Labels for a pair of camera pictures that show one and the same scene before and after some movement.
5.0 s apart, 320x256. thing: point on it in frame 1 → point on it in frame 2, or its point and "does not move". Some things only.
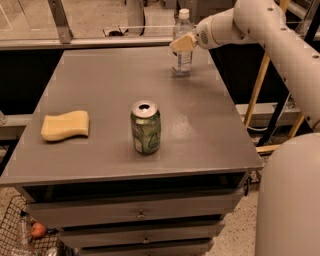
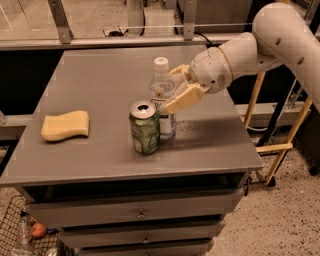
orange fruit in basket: (38, 229) does not move
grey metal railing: (64, 38) does not move
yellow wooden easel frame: (255, 98) does not move
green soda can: (145, 117) does not move
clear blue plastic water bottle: (182, 61) → (159, 92)
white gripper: (204, 33) → (209, 69)
